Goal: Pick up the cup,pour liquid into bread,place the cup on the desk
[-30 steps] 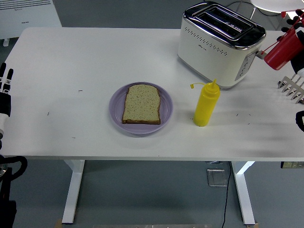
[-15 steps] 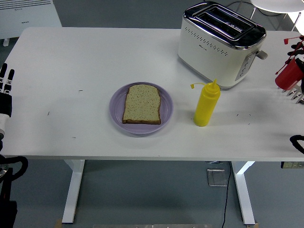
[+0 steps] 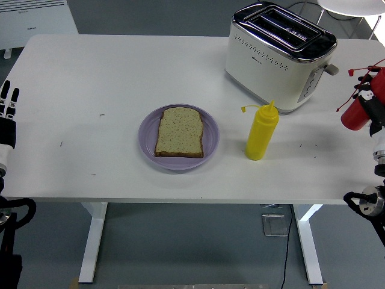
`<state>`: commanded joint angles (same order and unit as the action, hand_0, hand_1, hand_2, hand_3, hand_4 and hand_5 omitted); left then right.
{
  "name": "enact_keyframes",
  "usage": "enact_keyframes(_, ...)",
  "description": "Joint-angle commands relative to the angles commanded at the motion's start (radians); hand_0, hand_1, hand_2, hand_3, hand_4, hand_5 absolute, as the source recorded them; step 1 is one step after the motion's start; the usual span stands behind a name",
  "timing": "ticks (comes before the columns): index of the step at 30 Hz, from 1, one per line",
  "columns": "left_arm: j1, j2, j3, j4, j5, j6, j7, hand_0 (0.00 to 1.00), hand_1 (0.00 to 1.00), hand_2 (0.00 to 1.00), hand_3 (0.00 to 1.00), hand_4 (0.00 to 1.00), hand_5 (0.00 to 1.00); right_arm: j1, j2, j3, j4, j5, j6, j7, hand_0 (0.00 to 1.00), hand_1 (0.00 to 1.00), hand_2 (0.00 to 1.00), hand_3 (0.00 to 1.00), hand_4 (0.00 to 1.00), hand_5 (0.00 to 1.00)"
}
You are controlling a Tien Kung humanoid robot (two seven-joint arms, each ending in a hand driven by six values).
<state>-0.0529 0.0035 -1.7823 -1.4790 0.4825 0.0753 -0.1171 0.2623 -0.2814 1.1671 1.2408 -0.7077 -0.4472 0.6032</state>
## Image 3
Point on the yellow squeeze bottle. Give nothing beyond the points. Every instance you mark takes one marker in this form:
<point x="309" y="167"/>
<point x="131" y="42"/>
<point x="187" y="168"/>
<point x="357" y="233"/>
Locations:
<point x="261" y="135"/>

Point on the bread slice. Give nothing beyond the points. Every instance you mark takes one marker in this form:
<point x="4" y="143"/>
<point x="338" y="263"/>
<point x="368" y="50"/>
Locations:
<point x="180" y="132"/>

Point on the white chrome toaster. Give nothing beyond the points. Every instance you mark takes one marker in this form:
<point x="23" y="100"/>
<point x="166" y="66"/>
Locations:
<point x="270" y="72"/>

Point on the metal floor socket plate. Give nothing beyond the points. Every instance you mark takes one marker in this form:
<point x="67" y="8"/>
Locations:
<point x="274" y="225"/>

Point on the white heater appliance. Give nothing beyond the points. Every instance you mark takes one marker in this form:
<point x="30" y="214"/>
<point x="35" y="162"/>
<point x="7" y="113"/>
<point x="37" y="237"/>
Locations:
<point x="36" y="21"/>

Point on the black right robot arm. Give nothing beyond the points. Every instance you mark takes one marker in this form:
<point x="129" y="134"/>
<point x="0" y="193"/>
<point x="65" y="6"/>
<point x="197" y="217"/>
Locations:
<point x="370" y="204"/>

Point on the round white side table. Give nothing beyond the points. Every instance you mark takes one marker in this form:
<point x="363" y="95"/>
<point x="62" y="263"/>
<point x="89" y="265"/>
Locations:
<point x="355" y="6"/>

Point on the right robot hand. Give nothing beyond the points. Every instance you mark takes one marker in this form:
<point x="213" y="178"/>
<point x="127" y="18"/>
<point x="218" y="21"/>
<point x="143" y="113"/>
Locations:
<point x="377" y="117"/>

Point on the red squeeze bottle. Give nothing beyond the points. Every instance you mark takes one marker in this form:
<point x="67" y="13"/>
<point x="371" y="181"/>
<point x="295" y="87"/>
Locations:
<point x="353" y="116"/>

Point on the purple plate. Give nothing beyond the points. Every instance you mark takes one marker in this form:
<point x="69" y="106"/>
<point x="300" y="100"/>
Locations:
<point x="210" y="138"/>

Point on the white table leg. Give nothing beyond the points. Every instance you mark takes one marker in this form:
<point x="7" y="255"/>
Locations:
<point x="93" y="241"/>
<point x="309" y="247"/>

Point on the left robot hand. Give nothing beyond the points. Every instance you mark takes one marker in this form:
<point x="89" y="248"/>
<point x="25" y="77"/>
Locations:
<point x="7" y="132"/>

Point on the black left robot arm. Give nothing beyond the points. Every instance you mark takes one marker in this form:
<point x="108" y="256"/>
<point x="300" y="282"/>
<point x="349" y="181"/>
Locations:
<point x="9" y="241"/>

